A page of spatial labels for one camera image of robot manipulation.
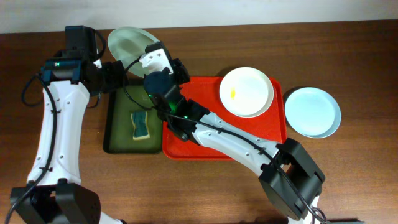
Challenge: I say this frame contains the light blue plate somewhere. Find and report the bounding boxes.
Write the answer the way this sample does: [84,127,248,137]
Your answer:
[284,87,342,139]

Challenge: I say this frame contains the white plate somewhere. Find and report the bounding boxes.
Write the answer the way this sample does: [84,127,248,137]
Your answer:
[219,67,274,118]

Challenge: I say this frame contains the yellow green sponge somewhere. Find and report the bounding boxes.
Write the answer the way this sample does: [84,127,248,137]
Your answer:
[131,111,150,141]

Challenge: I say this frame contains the dark green tray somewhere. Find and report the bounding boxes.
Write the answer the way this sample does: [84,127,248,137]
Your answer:
[103,79,162,154]

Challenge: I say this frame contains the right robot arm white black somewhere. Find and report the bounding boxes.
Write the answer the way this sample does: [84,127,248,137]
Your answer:
[140,58,327,223]

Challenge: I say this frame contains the red plastic tray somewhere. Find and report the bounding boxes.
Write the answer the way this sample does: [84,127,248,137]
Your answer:
[162,77,287,161]

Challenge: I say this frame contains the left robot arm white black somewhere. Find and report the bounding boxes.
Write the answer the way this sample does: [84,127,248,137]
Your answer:
[5,58,125,223]

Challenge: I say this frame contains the mint green plate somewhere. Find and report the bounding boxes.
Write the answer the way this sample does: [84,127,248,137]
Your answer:
[108,27,159,68]

